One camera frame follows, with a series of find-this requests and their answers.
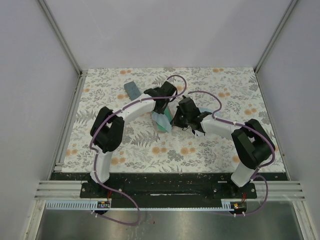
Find black wire-frame glasses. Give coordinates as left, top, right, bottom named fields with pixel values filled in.
left=182, top=124, right=198, bottom=134

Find light blue cloth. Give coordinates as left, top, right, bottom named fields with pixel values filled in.
left=198, top=106, right=223, bottom=118
left=151, top=111, right=173, bottom=132

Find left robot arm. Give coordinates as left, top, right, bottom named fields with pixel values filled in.
left=89, top=81, right=178, bottom=184

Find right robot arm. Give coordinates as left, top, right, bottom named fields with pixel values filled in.
left=171, top=97, right=275, bottom=188

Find grey-blue glasses case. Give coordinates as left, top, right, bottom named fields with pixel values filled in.
left=123, top=81, right=141, bottom=101

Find floral table mat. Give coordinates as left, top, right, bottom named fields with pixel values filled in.
left=62, top=67, right=275, bottom=173

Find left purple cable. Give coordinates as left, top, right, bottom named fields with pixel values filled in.
left=89, top=74, right=189, bottom=226

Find purple cable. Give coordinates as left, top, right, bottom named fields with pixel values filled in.
left=89, top=74, right=189, bottom=226
left=186, top=90, right=276, bottom=217

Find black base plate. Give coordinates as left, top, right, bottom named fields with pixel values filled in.
left=51, top=171, right=288, bottom=210

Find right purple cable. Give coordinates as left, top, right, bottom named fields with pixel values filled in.
left=186, top=90, right=276, bottom=217

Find white slotted cable duct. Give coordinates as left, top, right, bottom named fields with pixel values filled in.
left=46, top=196, right=247, bottom=211

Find left aluminium frame post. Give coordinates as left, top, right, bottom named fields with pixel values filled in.
left=36, top=0, right=83, bottom=77

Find aluminium frame post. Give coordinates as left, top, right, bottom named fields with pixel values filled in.
left=254, top=0, right=300, bottom=75
left=36, top=0, right=83, bottom=77

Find right aluminium frame post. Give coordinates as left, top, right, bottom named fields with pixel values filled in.
left=254, top=0, right=300, bottom=75

